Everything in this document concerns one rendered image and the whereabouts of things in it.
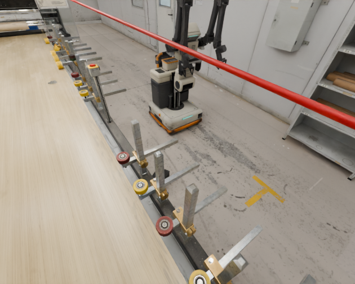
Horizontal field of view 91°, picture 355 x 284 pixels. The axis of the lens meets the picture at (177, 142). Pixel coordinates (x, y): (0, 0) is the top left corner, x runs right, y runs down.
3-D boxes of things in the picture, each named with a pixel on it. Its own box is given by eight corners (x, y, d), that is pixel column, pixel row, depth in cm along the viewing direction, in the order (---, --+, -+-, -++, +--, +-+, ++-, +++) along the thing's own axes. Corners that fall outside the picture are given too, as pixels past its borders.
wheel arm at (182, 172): (195, 164, 121) (196, 160, 118) (199, 168, 119) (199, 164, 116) (138, 196, 103) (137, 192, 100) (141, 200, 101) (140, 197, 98)
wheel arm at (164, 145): (176, 141, 134) (176, 137, 131) (178, 143, 132) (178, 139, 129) (121, 165, 115) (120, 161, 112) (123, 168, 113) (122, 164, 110)
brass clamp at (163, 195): (158, 180, 111) (158, 176, 108) (169, 196, 103) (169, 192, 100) (149, 185, 108) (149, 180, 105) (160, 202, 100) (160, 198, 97)
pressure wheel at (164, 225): (166, 245, 82) (166, 237, 74) (153, 235, 85) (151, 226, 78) (176, 231, 87) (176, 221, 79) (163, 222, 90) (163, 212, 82)
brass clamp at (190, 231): (181, 209, 94) (181, 205, 91) (196, 231, 86) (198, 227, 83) (171, 216, 91) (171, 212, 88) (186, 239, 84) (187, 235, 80)
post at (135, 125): (145, 171, 127) (136, 118, 94) (147, 174, 125) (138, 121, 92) (141, 173, 126) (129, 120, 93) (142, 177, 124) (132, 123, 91)
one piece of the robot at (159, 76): (152, 109, 282) (147, 53, 225) (179, 100, 305) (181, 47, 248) (162, 119, 262) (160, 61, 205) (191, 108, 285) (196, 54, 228)
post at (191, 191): (186, 230, 97) (193, 181, 64) (189, 236, 95) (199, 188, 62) (181, 234, 95) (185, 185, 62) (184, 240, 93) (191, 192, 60)
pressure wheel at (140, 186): (138, 204, 97) (135, 193, 89) (133, 192, 102) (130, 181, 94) (151, 198, 100) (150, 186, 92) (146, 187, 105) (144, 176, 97)
